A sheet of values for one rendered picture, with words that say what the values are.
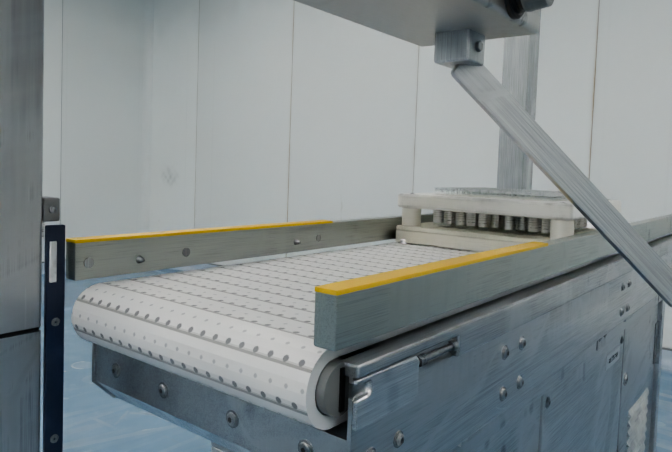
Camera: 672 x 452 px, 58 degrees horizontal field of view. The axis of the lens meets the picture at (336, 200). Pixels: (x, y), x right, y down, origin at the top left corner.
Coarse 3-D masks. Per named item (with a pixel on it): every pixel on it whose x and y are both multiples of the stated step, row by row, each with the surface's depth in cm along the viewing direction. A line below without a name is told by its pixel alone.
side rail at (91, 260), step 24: (432, 216) 96; (120, 240) 52; (144, 240) 54; (168, 240) 56; (192, 240) 58; (216, 240) 61; (240, 240) 64; (264, 240) 66; (288, 240) 69; (312, 240) 73; (336, 240) 77; (360, 240) 81; (72, 264) 49; (96, 264) 51; (120, 264) 52; (144, 264) 54; (168, 264) 56; (192, 264) 59
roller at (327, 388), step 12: (336, 360) 35; (324, 372) 34; (336, 372) 35; (324, 384) 34; (336, 384) 35; (348, 384) 36; (324, 396) 34; (336, 396) 35; (324, 408) 34; (336, 408) 35
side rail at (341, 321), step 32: (640, 224) 92; (512, 256) 52; (544, 256) 58; (576, 256) 67; (384, 288) 36; (416, 288) 39; (448, 288) 43; (480, 288) 47; (512, 288) 52; (320, 320) 33; (352, 320) 34; (384, 320) 36; (416, 320) 39
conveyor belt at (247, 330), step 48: (96, 288) 50; (144, 288) 49; (192, 288) 50; (240, 288) 51; (288, 288) 51; (96, 336) 47; (144, 336) 43; (192, 336) 40; (240, 336) 38; (288, 336) 37; (384, 336) 40; (240, 384) 37; (288, 384) 34
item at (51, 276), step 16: (48, 240) 48; (64, 240) 49; (48, 256) 48; (64, 256) 50; (48, 272) 49; (64, 272) 50; (48, 288) 49; (64, 288) 50; (48, 304) 49; (48, 320) 49; (48, 336) 49; (48, 352) 49; (48, 368) 49; (48, 384) 49; (48, 400) 49; (48, 416) 49; (48, 432) 49; (48, 448) 49
